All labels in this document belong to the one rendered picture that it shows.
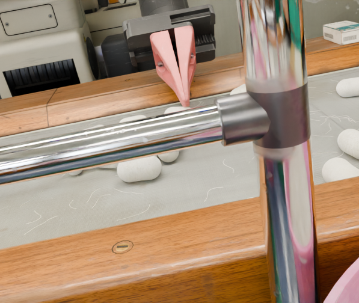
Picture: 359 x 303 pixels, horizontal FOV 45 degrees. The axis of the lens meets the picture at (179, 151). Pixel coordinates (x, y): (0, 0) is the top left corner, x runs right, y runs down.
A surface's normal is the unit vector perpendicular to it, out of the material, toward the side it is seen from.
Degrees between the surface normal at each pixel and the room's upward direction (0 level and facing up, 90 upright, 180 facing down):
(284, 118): 90
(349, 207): 0
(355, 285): 75
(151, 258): 0
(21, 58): 98
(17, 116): 45
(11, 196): 0
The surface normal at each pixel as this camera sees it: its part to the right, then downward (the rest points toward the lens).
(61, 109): -0.05, -0.37
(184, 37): -0.01, -0.10
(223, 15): 0.04, 0.38
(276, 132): -0.36, 0.43
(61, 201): -0.18, -0.90
